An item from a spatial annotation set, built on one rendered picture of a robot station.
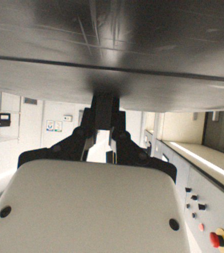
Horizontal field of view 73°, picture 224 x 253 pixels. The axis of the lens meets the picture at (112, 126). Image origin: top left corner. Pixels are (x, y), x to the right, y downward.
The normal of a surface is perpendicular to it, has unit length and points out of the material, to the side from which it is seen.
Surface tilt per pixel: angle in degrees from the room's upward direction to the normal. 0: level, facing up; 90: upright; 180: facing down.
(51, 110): 90
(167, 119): 90
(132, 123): 90
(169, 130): 90
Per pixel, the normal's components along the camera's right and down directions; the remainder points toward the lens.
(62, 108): -0.12, 0.05
